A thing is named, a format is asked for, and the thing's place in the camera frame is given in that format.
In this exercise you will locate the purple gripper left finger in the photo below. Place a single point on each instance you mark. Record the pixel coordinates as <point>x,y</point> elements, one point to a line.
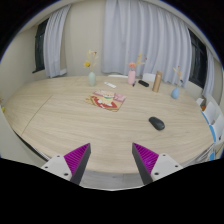
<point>71,166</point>

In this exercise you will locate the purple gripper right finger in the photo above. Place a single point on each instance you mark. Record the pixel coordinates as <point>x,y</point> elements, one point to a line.
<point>153,166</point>

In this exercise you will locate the black computer mouse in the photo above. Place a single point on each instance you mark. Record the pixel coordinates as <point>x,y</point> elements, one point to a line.
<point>157,123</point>

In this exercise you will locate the blue vase with dried flowers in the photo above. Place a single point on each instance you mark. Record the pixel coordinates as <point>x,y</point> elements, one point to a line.
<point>175,92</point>

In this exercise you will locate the white blue chair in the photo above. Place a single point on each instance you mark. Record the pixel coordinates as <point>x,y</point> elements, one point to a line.
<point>214,117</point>

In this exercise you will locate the brown thermos bottle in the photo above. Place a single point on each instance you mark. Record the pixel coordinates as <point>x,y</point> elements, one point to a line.
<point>157,81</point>

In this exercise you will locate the black remote control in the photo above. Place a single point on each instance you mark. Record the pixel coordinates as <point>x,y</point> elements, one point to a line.
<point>145,84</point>

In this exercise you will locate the white chair behind table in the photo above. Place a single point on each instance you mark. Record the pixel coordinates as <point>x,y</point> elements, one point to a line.
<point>148,77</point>

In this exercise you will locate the white remote control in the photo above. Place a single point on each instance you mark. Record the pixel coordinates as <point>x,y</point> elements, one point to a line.
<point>110,84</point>

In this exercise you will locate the white curtain right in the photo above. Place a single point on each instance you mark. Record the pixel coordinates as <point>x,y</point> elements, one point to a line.
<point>209,84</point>

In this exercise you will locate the white curtain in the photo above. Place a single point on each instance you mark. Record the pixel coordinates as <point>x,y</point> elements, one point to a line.
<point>137,30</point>
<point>209,84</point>
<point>52,41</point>

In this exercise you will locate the pink vase with flowers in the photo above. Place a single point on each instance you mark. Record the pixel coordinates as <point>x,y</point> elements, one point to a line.
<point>132,68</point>

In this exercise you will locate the green vase with yellow flowers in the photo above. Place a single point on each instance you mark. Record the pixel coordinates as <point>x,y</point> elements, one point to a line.
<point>89,63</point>

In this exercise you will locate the white curtain left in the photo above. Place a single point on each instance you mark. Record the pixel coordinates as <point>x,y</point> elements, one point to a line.
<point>52,41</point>

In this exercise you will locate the white curtain centre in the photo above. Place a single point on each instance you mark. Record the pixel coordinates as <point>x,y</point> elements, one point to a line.
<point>137,30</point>

